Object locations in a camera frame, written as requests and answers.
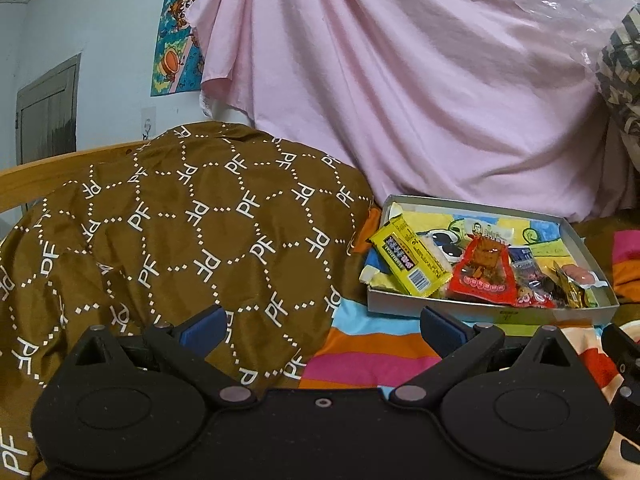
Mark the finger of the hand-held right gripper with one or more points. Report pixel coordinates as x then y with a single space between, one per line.
622 347

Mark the white wall socket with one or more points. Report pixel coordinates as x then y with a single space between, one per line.
148 125

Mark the pink bed sheet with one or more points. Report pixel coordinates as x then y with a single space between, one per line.
400 85

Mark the golden snack packet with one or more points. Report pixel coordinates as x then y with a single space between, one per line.
570 287

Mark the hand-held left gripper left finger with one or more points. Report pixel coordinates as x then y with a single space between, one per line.
206 329

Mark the grey door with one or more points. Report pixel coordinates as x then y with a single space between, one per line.
47 110

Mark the colourful printed blanket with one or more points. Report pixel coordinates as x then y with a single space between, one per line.
360 355

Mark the white rice cracker pack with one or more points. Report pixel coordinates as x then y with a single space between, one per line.
434 257

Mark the cartoon wall poster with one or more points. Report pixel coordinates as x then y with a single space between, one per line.
175 35

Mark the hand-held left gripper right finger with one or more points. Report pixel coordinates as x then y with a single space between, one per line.
442 330

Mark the yellow snack packet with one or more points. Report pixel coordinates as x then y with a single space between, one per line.
405 260

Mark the red dried tofu packet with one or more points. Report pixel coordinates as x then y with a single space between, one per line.
482 280

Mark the brown patterned quilt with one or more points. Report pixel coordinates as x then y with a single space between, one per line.
175 235

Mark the grey cardboard box tray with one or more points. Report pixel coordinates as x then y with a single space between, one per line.
500 315

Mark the clear bag of clothes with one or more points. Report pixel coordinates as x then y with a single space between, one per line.
620 60

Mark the dark jerky packet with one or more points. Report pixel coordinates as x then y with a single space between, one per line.
530 272

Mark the white packet with face print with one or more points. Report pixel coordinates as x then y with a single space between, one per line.
487 232

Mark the wooden bed frame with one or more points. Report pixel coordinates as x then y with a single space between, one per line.
50 167

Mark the sausage packet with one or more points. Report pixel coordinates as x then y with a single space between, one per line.
582 275

